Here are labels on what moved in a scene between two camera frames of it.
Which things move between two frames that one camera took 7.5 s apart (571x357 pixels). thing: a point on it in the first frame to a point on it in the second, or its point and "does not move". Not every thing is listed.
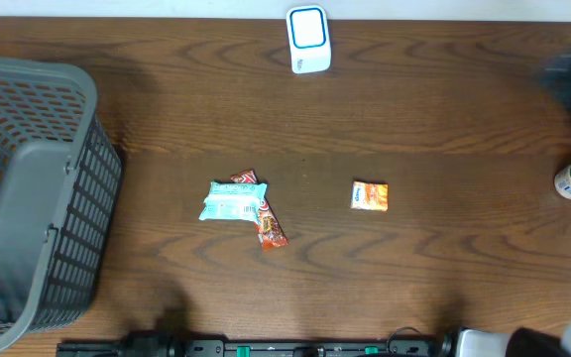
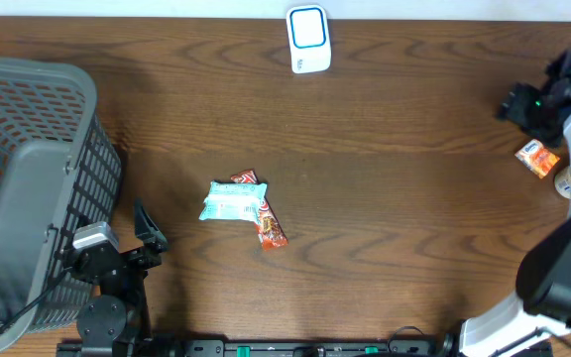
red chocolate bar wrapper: [269, 231] does not move
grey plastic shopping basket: [45, 179] does not move
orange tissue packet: [370, 195] to [537, 158]
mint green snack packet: [232, 200] does not move
